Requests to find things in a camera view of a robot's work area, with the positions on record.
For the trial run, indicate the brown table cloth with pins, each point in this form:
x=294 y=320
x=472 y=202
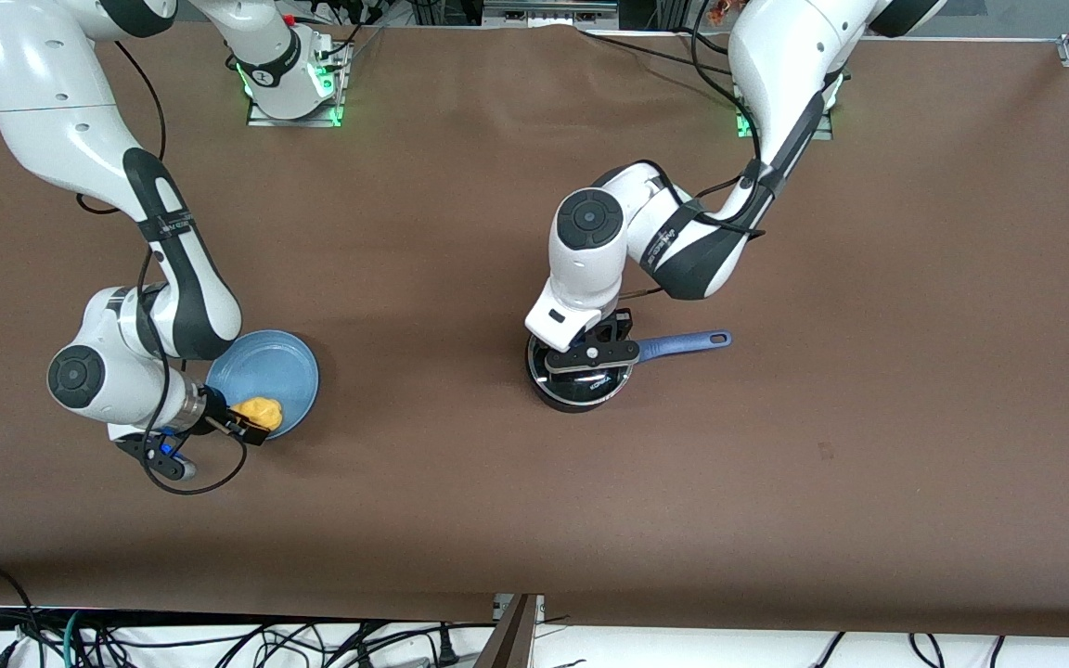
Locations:
x=451 y=232

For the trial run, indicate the colourful small objects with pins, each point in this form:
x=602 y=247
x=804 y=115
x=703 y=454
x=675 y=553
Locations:
x=722 y=9

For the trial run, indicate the grey power strip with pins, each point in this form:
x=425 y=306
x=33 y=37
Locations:
x=548 y=11

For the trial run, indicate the brown beam with bracket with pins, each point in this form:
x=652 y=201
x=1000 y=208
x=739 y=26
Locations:
x=511 y=640

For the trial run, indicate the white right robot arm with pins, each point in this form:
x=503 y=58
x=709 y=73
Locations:
x=52 y=93

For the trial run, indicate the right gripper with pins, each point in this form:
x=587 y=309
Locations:
x=216 y=411

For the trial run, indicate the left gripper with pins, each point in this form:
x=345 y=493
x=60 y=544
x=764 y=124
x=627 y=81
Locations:
x=615 y=327

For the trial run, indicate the yellow potato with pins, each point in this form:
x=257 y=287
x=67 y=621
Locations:
x=261 y=411

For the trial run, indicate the glass lid with blue knob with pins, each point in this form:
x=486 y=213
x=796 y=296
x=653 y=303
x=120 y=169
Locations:
x=590 y=390

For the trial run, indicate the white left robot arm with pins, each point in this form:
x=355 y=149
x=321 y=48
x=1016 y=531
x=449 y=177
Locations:
x=776 y=56

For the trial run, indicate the blue plate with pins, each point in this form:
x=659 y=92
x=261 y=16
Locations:
x=275 y=371

